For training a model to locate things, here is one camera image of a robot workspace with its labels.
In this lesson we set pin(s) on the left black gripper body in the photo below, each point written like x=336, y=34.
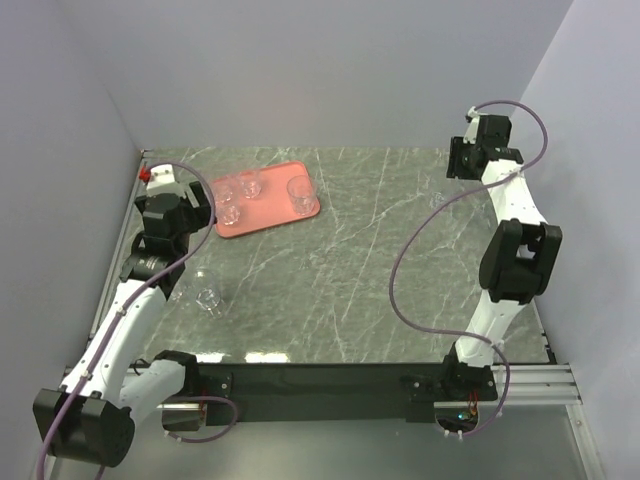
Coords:
x=195, y=218

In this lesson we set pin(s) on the clear tall glass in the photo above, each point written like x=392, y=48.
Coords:
x=436, y=200
x=302, y=194

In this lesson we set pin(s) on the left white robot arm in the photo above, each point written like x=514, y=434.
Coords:
x=93, y=414

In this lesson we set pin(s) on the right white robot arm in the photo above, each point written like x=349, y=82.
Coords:
x=518, y=262

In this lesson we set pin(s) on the salmon pink plastic tray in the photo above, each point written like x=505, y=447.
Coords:
x=272, y=207

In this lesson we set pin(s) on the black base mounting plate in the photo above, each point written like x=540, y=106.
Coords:
x=274, y=392

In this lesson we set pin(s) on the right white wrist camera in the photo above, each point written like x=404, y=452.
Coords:
x=473, y=117

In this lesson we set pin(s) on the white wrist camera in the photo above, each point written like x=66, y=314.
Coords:
x=160, y=180
x=473, y=117

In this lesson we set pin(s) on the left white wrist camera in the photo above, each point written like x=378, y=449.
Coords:
x=160, y=180

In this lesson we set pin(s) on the aluminium frame rail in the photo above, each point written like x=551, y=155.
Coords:
x=542, y=385

